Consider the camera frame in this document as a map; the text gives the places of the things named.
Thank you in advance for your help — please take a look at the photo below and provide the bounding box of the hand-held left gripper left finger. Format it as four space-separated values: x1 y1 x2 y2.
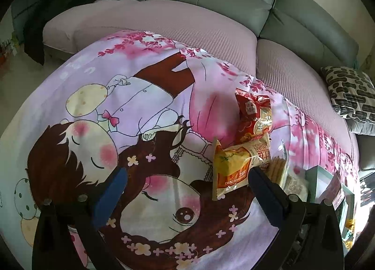
32 167 128 270

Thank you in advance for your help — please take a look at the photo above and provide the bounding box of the yellow snack bag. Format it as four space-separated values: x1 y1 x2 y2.
211 133 271 202

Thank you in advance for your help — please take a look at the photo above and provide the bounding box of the dark glossy furniture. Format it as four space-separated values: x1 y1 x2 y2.
359 170 375 209

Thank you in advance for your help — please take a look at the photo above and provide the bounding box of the pink snack packet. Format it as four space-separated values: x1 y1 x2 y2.
319 172 345 209

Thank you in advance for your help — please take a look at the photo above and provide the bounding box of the black and white patterned pillow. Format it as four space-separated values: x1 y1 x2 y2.
320 66 375 124

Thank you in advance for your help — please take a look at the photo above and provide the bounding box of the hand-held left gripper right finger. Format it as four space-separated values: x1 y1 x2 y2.
248 167 345 270

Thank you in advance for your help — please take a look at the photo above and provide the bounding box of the plain grey pillow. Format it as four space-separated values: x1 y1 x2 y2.
346 119 375 136

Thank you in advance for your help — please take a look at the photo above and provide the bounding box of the printed cartoon blanket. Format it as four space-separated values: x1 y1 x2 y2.
0 30 359 270

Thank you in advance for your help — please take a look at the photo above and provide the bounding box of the white snack packet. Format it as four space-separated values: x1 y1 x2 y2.
285 175 309 201

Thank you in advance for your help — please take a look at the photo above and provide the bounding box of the red snack bag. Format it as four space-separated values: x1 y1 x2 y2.
234 88 273 144

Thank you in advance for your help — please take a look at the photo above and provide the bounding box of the white tray with teal rim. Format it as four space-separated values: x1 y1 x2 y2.
306 166 356 247

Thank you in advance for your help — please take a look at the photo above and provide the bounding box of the pink textured seat cover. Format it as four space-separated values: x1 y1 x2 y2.
43 0 359 171

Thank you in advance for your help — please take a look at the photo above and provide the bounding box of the clear biscuit stick packet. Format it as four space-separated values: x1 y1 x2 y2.
264 139 290 188

